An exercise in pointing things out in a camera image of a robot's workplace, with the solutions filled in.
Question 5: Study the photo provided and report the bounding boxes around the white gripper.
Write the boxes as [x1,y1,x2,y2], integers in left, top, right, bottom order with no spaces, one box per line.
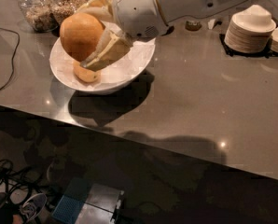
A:
[76,0,169,71]

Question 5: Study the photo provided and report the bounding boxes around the orange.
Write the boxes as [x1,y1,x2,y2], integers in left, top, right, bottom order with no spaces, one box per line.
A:
[60,13,104,62]
[73,61,101,83]

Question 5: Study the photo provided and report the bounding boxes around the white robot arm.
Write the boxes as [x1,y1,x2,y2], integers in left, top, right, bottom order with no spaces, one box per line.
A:
[79,0,278,71]

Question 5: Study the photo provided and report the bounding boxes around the white ceramic bowl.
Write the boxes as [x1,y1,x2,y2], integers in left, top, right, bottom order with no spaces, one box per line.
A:
[49,21,157,96]

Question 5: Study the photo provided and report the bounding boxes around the glass cereal jar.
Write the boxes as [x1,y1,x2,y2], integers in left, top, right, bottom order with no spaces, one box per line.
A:
[18,0,58,33]
[52,0,88,25]

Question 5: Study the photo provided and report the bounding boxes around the leftmost glass cereal jar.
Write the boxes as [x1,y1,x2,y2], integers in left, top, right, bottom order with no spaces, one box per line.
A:
[18,0,58,33]

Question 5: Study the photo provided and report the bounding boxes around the clear glass bottle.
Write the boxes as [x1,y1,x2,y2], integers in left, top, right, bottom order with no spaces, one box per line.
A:
[185,21,202,32]

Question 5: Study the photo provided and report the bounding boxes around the stack of paper plates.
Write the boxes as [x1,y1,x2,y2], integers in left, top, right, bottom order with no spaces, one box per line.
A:
[224,10,275,55]

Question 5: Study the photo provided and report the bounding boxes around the black tray under plates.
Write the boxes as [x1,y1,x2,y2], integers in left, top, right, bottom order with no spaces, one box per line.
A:
[219,34,278,59]

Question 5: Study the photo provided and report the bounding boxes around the blue and grey box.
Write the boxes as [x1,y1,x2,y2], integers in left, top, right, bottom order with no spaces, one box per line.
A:
[52,178,124,224]

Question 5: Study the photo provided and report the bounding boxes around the grey sneaker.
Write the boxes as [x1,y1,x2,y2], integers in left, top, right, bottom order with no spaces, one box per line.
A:
[20,193,47,224]

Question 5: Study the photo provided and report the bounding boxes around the black cable on table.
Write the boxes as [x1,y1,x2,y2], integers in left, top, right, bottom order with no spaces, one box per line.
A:
[0,19,21,96]

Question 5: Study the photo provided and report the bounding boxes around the white stand post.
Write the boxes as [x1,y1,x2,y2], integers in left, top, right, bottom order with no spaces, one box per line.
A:
[207,18,223,30]

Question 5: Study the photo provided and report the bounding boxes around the black floor cables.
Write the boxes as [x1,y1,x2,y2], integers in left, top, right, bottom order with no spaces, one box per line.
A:
[0,145,53,207]

